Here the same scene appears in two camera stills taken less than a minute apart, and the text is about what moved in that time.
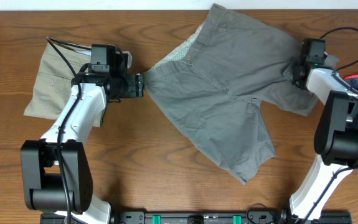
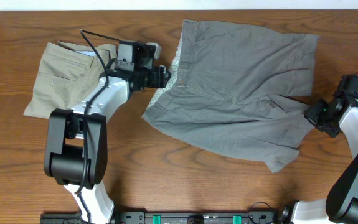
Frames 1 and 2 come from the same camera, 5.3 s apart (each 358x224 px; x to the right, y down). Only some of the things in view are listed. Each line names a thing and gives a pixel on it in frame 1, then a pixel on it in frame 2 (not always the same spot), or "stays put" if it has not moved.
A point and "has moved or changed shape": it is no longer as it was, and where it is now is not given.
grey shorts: [215, 82] has moved or changed shape
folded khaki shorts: [54, 81] stays put
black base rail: [197, 217] stays put
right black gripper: [288, 71] -> [311, 114]
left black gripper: [135, 85] -> [159, 77]
